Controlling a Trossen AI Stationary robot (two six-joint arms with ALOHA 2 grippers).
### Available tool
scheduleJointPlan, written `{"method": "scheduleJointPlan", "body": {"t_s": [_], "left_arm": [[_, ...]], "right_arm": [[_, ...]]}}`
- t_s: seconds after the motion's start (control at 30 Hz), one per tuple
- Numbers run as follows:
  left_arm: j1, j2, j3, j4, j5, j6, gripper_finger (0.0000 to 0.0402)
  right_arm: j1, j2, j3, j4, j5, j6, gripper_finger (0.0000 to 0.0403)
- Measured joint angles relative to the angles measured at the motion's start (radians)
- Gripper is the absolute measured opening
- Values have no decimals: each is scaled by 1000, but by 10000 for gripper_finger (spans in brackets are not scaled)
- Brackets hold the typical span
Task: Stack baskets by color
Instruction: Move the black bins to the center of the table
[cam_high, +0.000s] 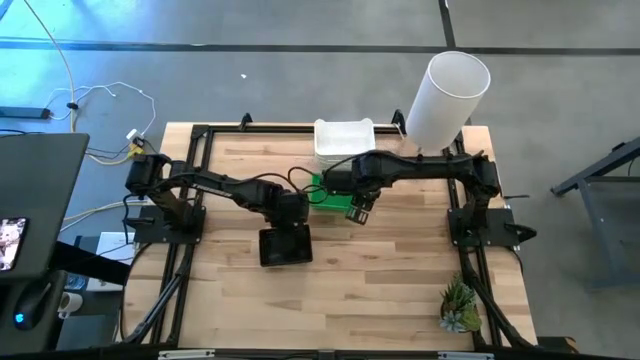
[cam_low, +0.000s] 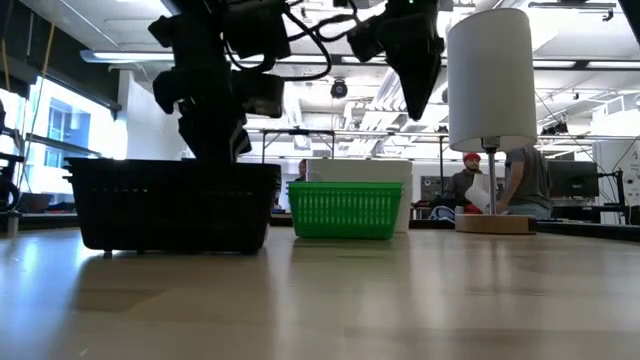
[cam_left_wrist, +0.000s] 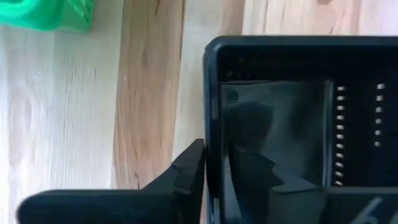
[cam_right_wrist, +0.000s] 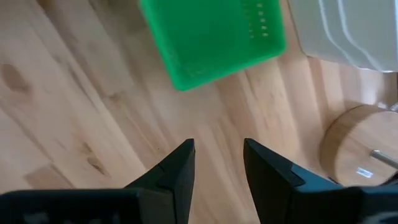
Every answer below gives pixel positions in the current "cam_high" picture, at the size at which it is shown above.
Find smartphone with lit screen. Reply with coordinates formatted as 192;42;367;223
0;216;29;273

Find black power strip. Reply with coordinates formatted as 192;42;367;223
0;105;52;121

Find black aluminium table frame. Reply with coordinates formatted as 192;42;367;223
122;110;539;354

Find grey metal side table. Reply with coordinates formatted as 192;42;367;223
549;134;640;290

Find white paper box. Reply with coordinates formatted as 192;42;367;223
85;230;137;293

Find black computer mouse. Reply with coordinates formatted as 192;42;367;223
11;281;53;332

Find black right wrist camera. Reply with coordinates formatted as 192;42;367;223
322;169;354;196

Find white mug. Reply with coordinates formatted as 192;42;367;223
56;290;84;321

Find succulent plant in pot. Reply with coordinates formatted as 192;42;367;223
438;271;484;335

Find white plastic basket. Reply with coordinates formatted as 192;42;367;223
313;118;376;158
314;152;374;174

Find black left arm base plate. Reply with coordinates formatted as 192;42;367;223
132;204;207;246

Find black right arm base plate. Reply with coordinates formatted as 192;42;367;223
447;206;539;248

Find green plastic basket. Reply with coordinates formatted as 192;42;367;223
308;197;353;213
308;172;354;207

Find white cylindrical lamp shade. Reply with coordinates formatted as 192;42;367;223
405;50;492;154

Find yellow cable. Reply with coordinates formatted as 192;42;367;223
21;0;77;134

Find dark grey desk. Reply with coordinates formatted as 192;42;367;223
0;131;92;281

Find white cable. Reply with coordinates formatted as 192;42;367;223
46;81;158;146

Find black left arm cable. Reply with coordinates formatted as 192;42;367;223
239;165;329;207

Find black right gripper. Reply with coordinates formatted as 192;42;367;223
344;169;385;225

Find black plastic basket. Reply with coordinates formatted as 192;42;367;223
257;223;314;268

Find white plug adapter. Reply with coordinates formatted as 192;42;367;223
125;128;147;150

